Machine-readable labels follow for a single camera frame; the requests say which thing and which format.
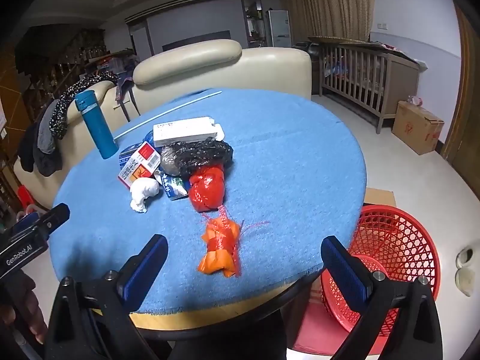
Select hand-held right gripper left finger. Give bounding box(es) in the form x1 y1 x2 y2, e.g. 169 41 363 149
45 234 169 360

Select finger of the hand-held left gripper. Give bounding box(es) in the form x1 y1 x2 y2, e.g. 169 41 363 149
35 203 71 239

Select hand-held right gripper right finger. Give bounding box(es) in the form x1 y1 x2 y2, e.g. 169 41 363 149
320 235 443 360

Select red plastic basket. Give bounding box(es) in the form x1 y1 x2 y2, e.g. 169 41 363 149
320 205 441 336

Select orange bag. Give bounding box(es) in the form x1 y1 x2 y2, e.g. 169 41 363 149
197 204 271 278

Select torn blue toothpaste box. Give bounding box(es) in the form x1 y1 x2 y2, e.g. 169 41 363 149
155 172 188 200

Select red plastic bag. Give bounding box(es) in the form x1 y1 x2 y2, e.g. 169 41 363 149
187 165 226 212

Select blue foil-lined box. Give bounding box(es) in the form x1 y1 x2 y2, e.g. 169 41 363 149
118 145 140 167

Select red and white small box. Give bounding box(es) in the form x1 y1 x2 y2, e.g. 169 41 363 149
118 142 162 190

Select black plastic bag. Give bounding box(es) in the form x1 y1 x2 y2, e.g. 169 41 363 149
160 138 233 177

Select white and purple box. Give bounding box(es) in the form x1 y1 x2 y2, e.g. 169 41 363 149
153 116 218 148

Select person's left hand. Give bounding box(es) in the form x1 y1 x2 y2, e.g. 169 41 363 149
0 270 47 345

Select red folding stool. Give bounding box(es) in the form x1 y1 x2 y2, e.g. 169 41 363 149
17 185 34 211

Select red plastic stool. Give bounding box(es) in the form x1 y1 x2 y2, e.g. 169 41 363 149
290 300 391 357

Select flat cardboard sheet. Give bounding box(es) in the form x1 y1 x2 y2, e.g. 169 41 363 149
362 187 396 208

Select round wooden table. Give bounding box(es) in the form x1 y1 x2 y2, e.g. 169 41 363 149
90 270 327 360

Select grey garment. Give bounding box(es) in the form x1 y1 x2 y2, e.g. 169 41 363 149
33 99 62 154

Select teal thermos bottle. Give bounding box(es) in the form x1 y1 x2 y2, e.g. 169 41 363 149
75 90 119 160

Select blue tablecloth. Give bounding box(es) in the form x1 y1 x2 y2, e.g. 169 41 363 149
49 88 367 314

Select beige slipper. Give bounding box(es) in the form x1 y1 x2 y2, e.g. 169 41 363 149
455 268 474 298
455 247 475 270

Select black white-dotted garment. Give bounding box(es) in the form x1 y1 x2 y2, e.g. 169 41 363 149
49 71 119 139

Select thin white rod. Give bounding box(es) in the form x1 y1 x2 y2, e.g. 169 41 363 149
112 89 223 140

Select brown cardboard box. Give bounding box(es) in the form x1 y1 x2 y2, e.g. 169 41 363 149
392 100 445 155

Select cluttered side table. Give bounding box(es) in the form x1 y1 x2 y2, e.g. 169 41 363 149
84 49 134 76

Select wooden crib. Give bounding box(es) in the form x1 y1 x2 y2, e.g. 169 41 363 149
319 41 421 134

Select golden brown door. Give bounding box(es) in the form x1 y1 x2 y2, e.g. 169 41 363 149
439 4 480 181

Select cream leather sofa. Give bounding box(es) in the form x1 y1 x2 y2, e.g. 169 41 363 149
15 39 313 211

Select cloths on crib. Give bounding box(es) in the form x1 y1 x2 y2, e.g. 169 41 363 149
369 39 428 70

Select black television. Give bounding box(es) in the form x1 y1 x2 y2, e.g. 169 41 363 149
162 29 231 52

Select woven bamboo tray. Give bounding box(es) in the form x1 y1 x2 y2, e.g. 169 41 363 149
307 34 370 46

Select white standing air conditioner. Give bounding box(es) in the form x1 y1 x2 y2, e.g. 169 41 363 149
267 9 292 49

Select glass display shelf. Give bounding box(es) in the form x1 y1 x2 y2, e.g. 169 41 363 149
242 0 268 47

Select beige curtain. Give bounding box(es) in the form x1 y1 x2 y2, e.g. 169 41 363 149
277 0 376 44

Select dark strapped bag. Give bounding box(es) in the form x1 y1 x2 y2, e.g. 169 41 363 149
114 54 141 121

